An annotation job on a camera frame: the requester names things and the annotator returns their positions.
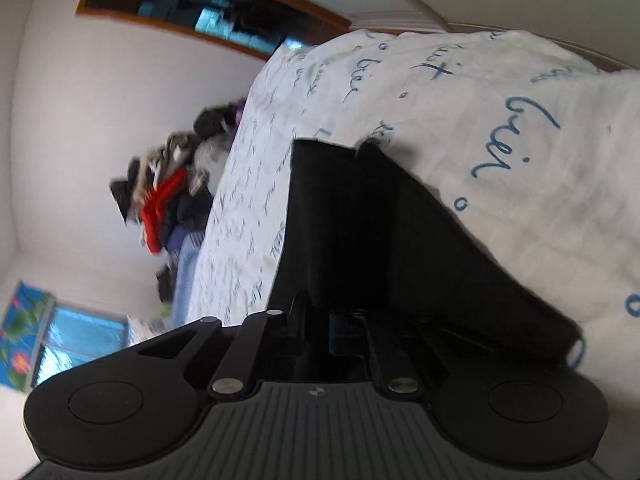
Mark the black pants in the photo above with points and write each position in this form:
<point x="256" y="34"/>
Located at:
<point x="350" y="220"/>

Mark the blue floral curtain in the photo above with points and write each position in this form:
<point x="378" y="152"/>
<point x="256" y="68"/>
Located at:
<point x="20" y="330"/>

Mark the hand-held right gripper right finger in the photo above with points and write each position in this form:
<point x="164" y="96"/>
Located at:
<point x="387" y="360"/>

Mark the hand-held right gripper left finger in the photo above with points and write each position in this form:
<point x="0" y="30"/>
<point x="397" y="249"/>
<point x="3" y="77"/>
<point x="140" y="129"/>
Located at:
<point x="260" y="335"/>

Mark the white script-printed bed sheet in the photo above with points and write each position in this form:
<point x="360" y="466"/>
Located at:
<point x="450" y="110"/>

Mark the pile of clothes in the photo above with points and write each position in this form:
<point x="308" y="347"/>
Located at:
<point x="160" y="200"/>

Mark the window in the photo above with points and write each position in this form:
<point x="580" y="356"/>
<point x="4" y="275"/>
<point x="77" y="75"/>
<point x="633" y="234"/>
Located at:
<point x="85" y="330"/>

